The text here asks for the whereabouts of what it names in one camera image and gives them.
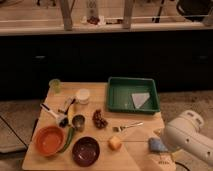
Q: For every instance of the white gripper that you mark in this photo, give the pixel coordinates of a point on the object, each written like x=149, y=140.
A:
x=171, y=147

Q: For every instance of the blue sponge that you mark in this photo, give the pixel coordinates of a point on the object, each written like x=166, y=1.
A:
x=156, y=145

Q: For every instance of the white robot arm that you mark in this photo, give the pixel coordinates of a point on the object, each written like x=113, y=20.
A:
x=183, y=132

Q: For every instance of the purple bowl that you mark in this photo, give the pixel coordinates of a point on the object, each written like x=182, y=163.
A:
x=85, y=151

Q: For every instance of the orange bowl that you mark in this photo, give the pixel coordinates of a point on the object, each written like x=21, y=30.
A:
x=49, y=140

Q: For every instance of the grey folded cloth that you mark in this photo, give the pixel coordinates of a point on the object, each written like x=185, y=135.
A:
x=139, y=99

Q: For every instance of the metal fork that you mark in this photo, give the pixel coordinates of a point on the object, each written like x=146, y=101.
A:
x=121, y=128

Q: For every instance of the yellow cube block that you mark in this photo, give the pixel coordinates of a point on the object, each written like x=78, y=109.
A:
x=114, y=143

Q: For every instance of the green plastic tray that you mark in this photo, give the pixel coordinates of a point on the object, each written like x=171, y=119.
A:
x=120, y=90

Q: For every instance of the dark grape bunch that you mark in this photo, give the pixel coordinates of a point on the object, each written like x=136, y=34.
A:
x=98, y=120

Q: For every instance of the small metal cup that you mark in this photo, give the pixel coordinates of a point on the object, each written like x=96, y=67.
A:
x=78, y=122

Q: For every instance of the green chili pepper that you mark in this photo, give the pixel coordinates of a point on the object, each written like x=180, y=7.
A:
x=70, y=135

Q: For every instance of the yellow banana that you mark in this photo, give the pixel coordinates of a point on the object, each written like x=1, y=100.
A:
x=71, y=112

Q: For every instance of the white dish brush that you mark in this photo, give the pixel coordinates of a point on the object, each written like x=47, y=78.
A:
x=61, y=119

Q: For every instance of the white black tool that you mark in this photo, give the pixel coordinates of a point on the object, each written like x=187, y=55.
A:
x=66, y=105

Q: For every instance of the green plastic cup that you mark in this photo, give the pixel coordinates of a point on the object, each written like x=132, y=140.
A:
x=55, y=85

